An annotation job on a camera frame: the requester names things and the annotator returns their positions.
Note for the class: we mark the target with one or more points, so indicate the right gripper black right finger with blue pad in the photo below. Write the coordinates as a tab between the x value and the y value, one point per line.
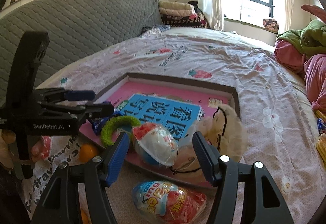
262	202

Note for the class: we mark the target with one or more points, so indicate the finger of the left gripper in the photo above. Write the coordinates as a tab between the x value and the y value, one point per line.
56	95
94	111

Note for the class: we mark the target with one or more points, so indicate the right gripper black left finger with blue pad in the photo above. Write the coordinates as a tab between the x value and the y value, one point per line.
60	201

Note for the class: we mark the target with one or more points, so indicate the blue snack packet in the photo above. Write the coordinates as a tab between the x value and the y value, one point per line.
98	123

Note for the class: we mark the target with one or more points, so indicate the orange tangerine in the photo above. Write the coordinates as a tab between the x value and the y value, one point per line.
84	216
87	152

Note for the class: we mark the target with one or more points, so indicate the red blue toy egg pack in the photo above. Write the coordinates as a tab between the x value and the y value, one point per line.
165	202

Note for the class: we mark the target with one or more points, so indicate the person's left hand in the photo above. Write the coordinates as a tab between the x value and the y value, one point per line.
37	152

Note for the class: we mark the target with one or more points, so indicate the grey cardboard tray box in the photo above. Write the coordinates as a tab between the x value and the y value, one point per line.
168	101

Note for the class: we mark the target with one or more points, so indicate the pink and blue book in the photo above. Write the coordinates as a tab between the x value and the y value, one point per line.
165	109

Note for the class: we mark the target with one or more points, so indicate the grey quilted headboard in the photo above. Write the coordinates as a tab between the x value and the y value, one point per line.
76	29

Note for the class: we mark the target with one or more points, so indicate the pink strawberry bed sheet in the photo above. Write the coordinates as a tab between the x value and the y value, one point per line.
282	128

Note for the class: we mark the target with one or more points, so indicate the yellow snack pile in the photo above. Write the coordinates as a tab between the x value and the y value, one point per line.
320	145

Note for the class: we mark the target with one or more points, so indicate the blue patterned cloth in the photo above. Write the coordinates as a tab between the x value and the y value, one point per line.
154	30

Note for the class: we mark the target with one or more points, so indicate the stack of folded blankets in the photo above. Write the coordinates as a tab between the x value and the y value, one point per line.
176	14

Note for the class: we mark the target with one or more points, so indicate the pink quilt pile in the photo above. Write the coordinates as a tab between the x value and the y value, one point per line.
311	70

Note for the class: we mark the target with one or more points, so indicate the green blanket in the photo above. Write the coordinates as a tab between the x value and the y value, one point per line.
309	41

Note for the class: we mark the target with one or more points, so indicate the floral cloth on windowsill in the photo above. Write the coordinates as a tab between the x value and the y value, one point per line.
271	25

